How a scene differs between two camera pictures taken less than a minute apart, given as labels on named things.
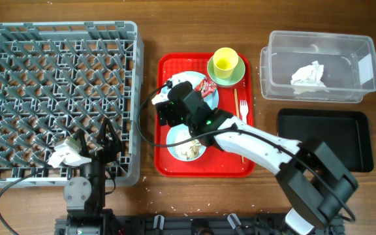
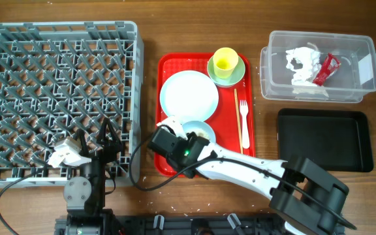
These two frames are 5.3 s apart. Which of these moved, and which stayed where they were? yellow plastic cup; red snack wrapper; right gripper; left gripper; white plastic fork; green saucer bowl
Moved: right gripper; red snack wrapper
Stayed: yellow plastic cup; left gripper; green saucer bowl; white plastic fork
